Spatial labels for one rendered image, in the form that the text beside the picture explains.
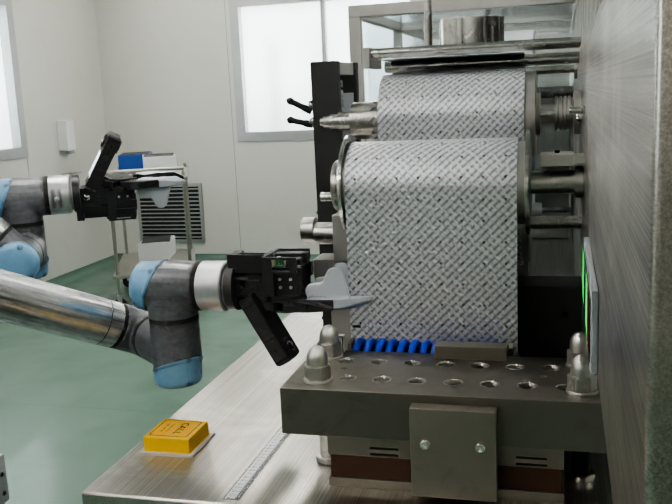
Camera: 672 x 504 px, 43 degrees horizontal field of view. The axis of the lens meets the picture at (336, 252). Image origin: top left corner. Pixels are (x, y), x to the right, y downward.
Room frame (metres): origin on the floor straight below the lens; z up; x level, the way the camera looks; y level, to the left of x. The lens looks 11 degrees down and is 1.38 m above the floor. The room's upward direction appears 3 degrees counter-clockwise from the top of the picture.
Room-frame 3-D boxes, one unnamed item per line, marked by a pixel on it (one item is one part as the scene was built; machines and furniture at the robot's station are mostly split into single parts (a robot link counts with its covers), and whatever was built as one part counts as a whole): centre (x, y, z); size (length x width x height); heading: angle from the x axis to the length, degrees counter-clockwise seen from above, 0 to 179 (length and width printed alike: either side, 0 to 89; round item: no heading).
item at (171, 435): (1.14, 0.24, 0.91); 0.07 x 0.07 x 0.02; 75
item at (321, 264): (1.28, 0.00, 1.05); 0.06 x 0.05 x 0.31; 75
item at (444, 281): (1.15, -0.13, 1.11); 0.23 x 0.01 x 0.18; 75
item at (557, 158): (1.16, -0.32, 1.28); 0.06 x 0.05 x 0.02; 75
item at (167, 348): (1.26, 0.26, 1.01); 0.11 x 0.08 x 0.11; 36
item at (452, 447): (0.93, -0.13, 0.97); 0.10 x 0.03 x 0.11; 75
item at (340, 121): (1.50, -0.01, 1.34); 0.06 x 0.03 x 0.03; 75
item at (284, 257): (1.21, 0.10, 1.12); 0.12 x 0.08 x 0.09; 75
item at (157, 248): (5.92, 1.28, 0.51); 0.91 x 0.58 x 1.02; 9
